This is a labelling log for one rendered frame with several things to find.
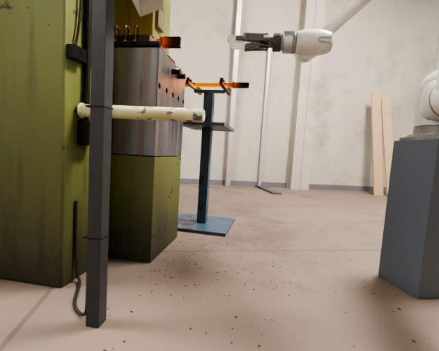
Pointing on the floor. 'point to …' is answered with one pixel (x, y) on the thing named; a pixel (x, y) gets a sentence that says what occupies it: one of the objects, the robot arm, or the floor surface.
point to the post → (99, 159)
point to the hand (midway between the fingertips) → (235, 42)
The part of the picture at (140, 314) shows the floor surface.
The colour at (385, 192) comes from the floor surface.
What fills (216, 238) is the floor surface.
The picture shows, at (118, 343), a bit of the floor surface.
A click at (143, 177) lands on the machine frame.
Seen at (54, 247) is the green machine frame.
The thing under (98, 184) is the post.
